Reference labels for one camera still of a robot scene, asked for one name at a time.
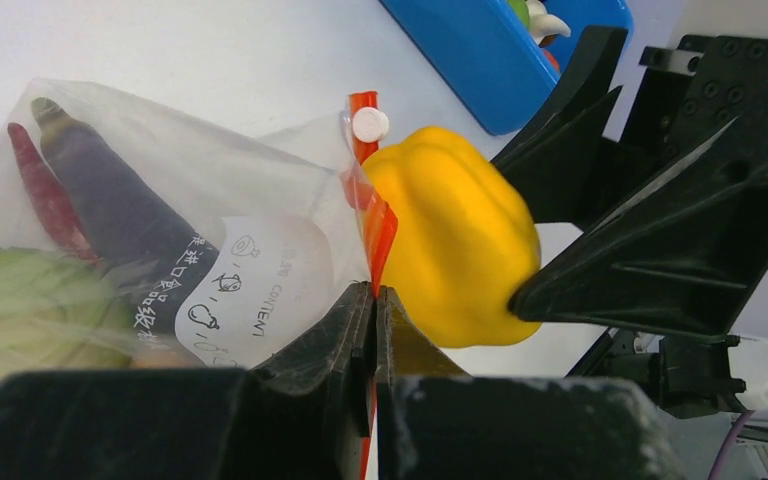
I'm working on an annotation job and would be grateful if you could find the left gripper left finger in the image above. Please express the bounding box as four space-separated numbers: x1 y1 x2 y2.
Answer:
0 282 376 479

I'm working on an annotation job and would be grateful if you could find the dark purple toy eggplant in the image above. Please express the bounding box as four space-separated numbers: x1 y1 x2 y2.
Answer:
31 97 219 348

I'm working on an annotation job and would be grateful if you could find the green toy cabbage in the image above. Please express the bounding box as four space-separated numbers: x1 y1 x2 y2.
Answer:
0 248 131 381

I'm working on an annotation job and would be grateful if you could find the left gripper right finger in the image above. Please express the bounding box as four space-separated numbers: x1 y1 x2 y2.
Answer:
375 287 684 479

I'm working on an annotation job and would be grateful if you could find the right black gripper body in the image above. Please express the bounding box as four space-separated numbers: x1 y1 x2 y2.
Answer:
621 34 768 167

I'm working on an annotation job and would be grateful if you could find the white toy mushroom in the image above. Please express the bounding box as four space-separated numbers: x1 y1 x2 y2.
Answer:
526 0 571 43

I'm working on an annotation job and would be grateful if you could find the clear zip top bag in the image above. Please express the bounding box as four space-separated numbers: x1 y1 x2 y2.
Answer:
0 78 400 480

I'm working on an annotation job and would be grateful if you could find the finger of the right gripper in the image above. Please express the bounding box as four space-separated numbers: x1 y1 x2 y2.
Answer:
508 115 768 339
491 25 628 226

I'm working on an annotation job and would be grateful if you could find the red toy chili pepper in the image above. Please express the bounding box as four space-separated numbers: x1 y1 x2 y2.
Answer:
7 122 99 264

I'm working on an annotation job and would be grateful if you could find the yellow toy bell pepper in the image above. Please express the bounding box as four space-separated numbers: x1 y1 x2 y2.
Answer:
363 126 541 348

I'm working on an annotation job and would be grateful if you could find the blue plastic bin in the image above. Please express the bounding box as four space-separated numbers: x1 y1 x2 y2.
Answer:
383 0 634 135

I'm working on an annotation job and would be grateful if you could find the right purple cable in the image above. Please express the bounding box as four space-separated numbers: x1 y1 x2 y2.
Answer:
708 410 756 480

